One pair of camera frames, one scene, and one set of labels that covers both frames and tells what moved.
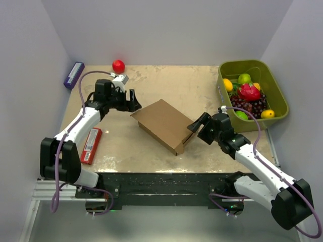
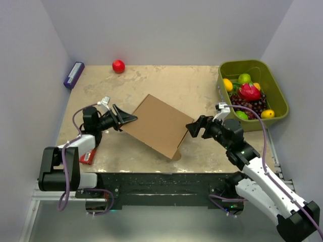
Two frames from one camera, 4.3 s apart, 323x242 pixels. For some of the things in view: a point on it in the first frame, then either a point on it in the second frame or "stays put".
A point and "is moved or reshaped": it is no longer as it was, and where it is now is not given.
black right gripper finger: (203, 119) stays put
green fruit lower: (242, 114) stays put
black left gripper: (131, 106) to (121, 117)
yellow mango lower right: (268, 114) stays put
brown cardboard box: (165, 124) is moved or reshaped
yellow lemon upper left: (228, 84) stays put
